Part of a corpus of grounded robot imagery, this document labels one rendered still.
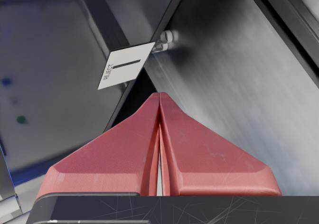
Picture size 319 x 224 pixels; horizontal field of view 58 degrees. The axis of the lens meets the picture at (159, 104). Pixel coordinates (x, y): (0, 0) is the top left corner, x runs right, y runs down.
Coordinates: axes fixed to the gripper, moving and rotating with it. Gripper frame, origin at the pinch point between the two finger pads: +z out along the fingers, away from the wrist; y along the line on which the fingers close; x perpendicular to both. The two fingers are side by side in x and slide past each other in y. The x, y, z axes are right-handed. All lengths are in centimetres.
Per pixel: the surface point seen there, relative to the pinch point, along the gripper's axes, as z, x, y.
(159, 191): 42, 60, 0
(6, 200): 18.8, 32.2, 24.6
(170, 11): 20.9, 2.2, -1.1
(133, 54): 22.1, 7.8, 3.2
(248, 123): 22.1, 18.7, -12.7
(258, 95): 22.0, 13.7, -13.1
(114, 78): 23.3, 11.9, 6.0
